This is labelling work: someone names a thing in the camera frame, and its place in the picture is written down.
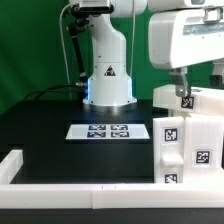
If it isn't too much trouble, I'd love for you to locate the white tag plate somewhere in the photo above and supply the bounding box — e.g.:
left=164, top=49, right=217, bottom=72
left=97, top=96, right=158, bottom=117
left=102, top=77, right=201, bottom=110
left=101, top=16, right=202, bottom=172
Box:
left=66, top=124, right=150, bottom=140

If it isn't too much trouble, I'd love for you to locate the white cabinet body box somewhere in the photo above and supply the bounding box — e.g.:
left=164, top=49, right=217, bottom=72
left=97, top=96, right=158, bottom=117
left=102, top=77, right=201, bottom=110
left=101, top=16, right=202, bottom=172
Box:
left=153, top=115, right=224, bottom=185

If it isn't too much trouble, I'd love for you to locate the black cable on base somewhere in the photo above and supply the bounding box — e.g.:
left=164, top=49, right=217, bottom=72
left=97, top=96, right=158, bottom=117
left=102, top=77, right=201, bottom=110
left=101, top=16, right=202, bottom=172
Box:
left=23, top=81, right=89, bottom=102

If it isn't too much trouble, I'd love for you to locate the white cabinet top block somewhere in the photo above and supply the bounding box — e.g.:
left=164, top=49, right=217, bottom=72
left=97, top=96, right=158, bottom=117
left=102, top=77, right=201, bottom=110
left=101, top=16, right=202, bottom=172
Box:
left=153, top=85, right=224, bottom=116

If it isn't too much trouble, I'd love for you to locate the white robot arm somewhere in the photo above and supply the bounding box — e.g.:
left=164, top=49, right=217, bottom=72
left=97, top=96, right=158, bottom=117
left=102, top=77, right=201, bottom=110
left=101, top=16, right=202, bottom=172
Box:
left=69, top=0, right=224, bottom=111

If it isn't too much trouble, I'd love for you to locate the white door panel with handle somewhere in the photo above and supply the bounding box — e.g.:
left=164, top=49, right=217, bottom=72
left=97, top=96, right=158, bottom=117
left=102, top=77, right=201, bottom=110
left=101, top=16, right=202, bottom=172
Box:
left=183, top=117, right=224, bottom=184

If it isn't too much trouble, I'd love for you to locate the small white door panel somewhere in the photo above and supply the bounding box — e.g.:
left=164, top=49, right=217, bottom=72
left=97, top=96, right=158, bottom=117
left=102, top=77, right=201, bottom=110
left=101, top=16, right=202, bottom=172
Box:
left=153, top=117, right=184, bottom=184

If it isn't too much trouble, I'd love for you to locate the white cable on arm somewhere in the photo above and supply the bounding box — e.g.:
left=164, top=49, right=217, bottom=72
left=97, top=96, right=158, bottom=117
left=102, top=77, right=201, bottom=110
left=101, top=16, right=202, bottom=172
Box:
left=58, top=3, right=79, bottom=85

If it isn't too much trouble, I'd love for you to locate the white U-shaped frame fence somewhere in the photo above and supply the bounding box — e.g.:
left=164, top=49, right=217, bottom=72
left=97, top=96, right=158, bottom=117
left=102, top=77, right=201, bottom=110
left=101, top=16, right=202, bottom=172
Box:
left=0, top=150, right=224, bottom=209

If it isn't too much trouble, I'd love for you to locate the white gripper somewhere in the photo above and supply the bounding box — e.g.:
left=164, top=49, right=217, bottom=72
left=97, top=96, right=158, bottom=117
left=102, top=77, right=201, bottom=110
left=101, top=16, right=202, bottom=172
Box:
left=148, top=9, right=224, bottom=97

